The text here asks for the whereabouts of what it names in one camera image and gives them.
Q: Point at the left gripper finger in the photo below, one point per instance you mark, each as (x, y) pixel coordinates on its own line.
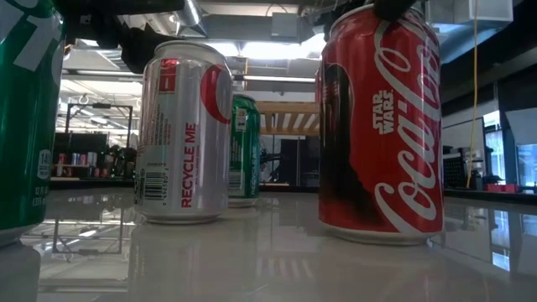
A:
(396, 9)

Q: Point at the red Star Wars Coca-Cola can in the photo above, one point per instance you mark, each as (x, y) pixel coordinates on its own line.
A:
(377, 138)

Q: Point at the green Sprite can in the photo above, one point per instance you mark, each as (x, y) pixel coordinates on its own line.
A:
(245, 151)
(25, 126)

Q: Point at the silver Diet Coke can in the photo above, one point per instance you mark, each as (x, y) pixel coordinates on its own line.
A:
(184, 138)

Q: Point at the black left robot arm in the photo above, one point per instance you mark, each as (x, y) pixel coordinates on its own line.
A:
(126, 6)

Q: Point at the wooden slatted shelf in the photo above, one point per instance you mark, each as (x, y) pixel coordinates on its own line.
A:
(285, 107)

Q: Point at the background shelf with cans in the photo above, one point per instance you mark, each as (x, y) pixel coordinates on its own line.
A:
(84, 159)

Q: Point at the black pegboard rack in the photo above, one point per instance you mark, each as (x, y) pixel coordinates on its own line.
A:
(455, 172)

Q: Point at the red box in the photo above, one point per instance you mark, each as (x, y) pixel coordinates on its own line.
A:
(503, 188)

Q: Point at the silver ceiling air duct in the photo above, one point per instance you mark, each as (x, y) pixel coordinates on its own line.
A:
(191, 14)

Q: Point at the black metal stand frame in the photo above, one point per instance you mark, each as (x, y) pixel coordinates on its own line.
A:
(100, 105)

